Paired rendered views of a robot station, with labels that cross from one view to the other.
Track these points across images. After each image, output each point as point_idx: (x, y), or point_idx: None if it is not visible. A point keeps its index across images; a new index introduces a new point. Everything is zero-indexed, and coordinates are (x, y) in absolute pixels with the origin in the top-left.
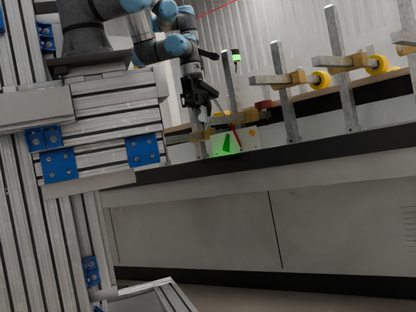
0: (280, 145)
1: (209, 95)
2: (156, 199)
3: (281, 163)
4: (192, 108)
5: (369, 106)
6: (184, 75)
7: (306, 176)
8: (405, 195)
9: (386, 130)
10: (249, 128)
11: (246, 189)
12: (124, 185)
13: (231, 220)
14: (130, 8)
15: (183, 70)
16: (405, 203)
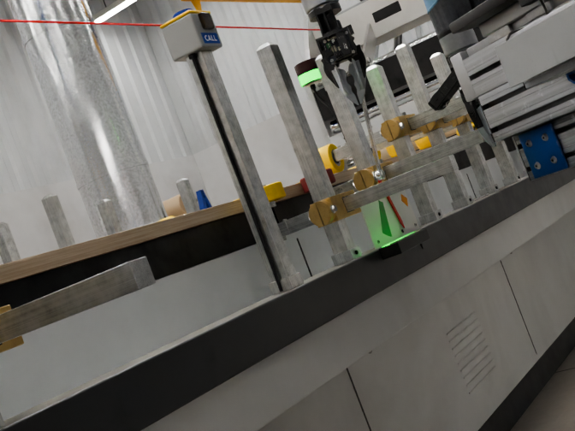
0: (441, 219)
1: (448, 98)
2: (292, 397)
3: (450, 246)
4: (472, 105)
5: None
6: (473, 44)
7: (456, 272)
8: (442, 316)
9: (493, 198)
10: (400, 192)
11: (416, 309)
12: (228, 369)
13: None
14: None
15: (474, 36)
16: (447, 327)
